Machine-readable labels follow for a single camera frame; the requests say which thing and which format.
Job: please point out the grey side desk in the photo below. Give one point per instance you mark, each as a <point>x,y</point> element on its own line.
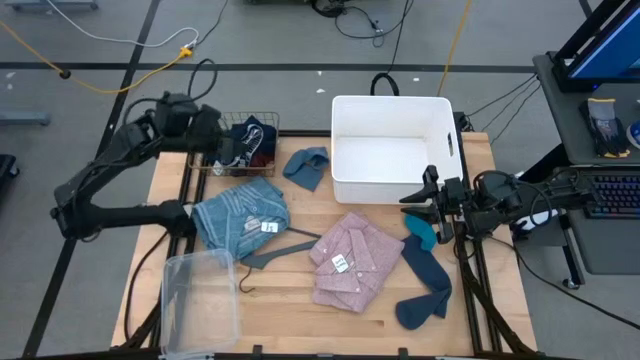
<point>565,125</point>

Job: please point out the white flat object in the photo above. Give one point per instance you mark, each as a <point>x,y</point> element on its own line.
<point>542,220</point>

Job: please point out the pink button shirt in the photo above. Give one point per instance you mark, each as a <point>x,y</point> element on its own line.
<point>350,290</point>

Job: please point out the navy garment with patterned waistband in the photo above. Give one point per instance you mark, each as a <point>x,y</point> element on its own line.
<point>265,135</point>

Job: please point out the black monitor stand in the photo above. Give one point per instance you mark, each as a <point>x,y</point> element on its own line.
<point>590,27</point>

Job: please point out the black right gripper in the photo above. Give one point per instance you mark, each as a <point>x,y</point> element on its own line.
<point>452,200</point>

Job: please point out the navy long sock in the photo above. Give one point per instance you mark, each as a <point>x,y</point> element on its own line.
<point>425,280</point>

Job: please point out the black caster base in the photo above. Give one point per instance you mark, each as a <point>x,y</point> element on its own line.
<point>7,167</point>

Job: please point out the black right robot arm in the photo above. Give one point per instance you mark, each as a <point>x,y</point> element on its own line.
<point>500,210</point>

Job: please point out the black aluminium table frame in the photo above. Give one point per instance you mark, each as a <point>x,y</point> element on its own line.
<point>300,133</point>

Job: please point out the teal short sock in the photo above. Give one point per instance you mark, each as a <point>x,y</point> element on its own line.
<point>422,235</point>

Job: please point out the blue white round object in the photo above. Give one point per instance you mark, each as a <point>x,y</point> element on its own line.
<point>635,134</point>

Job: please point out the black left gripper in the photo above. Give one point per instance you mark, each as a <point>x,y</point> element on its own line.
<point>207,127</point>

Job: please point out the white paper tag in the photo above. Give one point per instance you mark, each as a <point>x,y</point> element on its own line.
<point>251,225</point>
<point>340,263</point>
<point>270,227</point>

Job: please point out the white plastic bin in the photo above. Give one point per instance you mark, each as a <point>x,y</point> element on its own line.
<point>390,165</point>

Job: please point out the light blue striped shirt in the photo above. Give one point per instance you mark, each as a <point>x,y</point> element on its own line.
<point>225,220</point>

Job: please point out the small black floor puck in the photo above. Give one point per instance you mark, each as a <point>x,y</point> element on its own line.
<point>64,74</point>

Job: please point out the clear plastic container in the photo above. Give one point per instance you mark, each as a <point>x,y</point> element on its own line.
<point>220,340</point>

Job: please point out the steel blue cloth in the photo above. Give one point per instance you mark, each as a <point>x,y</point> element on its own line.
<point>305,167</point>

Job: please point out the black backlit keyboard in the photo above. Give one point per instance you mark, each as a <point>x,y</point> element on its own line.
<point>617,195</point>

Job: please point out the grey black work glove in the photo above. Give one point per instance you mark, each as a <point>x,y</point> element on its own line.
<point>605,130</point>

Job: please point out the dark grey clothes hanger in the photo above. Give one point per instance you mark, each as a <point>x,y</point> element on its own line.
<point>280,254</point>

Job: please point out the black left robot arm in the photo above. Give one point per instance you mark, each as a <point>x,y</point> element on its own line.
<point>125,215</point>

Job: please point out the black table edge clamp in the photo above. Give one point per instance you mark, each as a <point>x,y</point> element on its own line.
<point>257,351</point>
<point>403,352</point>

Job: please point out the grey furniture foot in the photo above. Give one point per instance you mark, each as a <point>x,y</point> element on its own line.
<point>22,118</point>

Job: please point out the red cloth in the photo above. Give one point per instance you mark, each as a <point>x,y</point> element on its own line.
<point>261,161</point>

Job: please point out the computer monitor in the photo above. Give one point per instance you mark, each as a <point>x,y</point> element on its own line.
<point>610,55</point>

